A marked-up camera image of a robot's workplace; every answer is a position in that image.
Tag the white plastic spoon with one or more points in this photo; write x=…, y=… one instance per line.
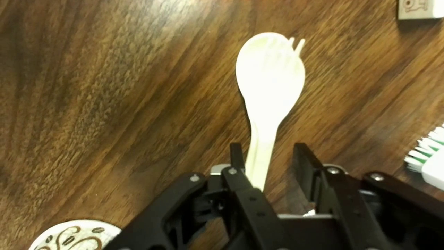
x=271, y=84

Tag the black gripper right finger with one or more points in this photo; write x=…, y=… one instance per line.
x=383, y=213

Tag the small beige printed block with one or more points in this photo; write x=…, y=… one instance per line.
x=421, y=9

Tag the white green-striped pack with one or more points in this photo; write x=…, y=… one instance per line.
x=432, y=158

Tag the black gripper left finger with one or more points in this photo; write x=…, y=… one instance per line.
x=185, y=217

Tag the white plastic fork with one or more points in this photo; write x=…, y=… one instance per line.
x=300, y=46

